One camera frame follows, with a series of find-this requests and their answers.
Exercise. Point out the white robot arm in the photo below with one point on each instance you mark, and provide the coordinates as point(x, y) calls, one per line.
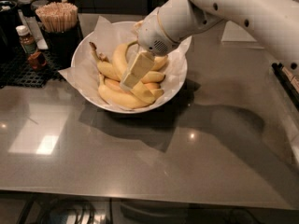
point(274, 24)

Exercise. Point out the dark jar with lid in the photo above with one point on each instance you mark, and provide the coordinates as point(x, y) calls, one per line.
point(25, 6)

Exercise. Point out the white flat strip packet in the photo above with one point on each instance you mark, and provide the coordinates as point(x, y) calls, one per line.
point(34, 29)

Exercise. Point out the small orange-brown bottle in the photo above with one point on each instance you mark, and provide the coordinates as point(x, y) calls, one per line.
point(37, 61)

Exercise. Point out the black grid mat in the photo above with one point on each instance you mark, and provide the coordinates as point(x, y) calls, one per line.
point(17, 71)

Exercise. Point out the upper right yellow banana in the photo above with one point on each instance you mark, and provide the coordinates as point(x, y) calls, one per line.
point(159, 62)

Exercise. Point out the black stirrer holder cup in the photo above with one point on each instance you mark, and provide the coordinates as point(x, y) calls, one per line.
point(63, 44)

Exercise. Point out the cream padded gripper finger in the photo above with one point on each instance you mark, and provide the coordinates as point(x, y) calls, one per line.
point(133, 70)

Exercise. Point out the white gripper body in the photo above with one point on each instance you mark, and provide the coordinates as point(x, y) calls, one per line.
point(150, 35)

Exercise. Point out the black container far left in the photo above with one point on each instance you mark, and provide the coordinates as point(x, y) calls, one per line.
point(9, 20)

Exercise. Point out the bundle of wooden stirrers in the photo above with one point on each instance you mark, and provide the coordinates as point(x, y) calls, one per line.
point(58, 17)

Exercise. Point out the long top yellow banana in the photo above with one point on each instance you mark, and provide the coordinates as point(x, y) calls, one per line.
point(143, 92)

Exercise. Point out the orange-tinted middle banana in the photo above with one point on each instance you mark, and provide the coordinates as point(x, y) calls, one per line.
point(115, 85)

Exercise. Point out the left stemmed yellow banana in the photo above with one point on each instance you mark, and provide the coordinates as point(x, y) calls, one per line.
point(106, 68)

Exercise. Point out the bottom yellow banana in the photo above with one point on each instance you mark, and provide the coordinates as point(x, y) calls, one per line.
point(124, 100)

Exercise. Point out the white bowl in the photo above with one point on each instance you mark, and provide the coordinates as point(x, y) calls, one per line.
point(93, 87)

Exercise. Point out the small white-capped sauce bottle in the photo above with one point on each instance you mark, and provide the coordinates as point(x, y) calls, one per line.
point(26, 39)

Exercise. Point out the white paper liner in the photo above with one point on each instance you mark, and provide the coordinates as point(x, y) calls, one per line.
point(102, 38)

